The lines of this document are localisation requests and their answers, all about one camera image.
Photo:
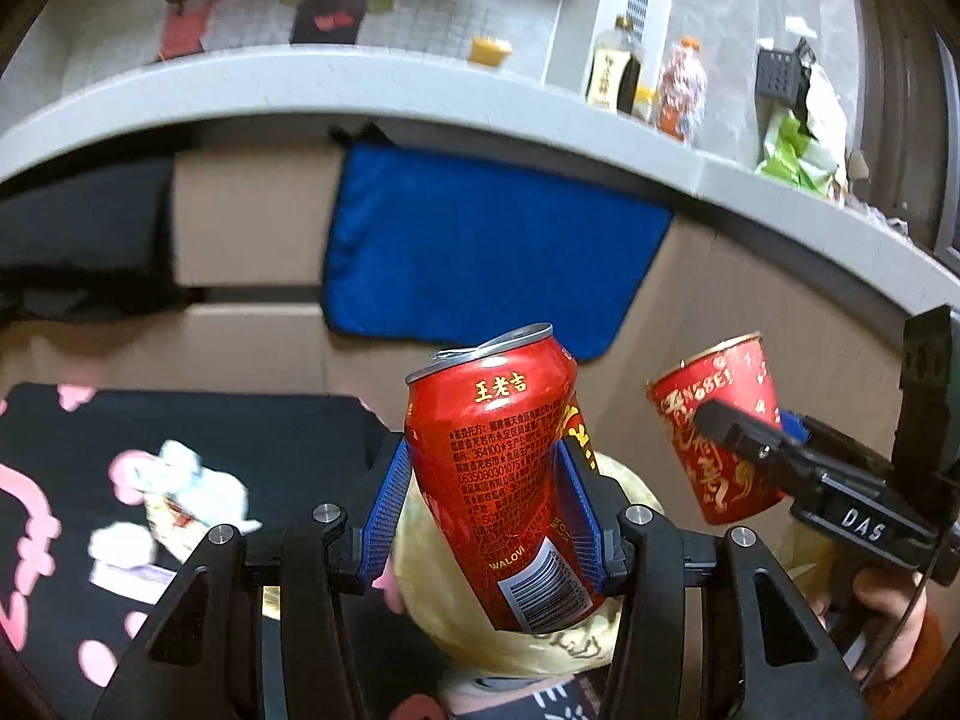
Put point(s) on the white plastic bag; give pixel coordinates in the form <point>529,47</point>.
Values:
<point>825,112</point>

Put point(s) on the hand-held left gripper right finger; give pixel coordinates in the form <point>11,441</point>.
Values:
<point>579,517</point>

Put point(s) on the white crumpled tissue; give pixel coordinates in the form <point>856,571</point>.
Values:
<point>120,544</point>

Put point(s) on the cardboard box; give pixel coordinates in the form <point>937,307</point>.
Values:
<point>255,232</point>

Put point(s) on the black cloth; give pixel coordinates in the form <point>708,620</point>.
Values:
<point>75,232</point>

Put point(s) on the orange patterned bottle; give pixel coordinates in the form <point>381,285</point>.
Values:
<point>681,94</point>

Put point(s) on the black perforated holder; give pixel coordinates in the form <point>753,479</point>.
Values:
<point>776,75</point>

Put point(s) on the yellow sponge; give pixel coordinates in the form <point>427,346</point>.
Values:
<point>491,52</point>

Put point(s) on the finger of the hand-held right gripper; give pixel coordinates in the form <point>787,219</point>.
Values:
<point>742,435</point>
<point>795,426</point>

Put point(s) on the wall vent grille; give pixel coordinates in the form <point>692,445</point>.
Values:
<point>638,7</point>

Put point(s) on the pale yellow plastic bag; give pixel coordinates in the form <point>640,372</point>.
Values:
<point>450,630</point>

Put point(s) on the black blanket pink print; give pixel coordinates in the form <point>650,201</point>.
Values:
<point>300,435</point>

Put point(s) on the person's right hand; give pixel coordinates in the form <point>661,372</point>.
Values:
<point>885,607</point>

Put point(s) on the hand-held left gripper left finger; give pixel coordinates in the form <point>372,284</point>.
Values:
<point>382,517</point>

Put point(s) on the colourful snack wrapper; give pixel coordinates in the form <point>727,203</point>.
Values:
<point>169,519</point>

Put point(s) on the red paper cup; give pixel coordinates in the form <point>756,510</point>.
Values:
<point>690,480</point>

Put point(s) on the pink dress figure wall sticker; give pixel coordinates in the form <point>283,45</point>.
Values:
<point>191,7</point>

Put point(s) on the red drink can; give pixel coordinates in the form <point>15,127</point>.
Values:
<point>495,480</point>

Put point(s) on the small yellow capped jar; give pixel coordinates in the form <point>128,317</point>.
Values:
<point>643,105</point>

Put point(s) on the blue cloth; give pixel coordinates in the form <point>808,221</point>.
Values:
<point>480,255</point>

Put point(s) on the grey stone counter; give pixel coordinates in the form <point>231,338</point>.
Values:
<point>450,90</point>

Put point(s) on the green plastic bag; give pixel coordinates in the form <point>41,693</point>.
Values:
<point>795,157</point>

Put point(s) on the dark sauce bottle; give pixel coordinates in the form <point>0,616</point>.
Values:
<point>611,79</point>

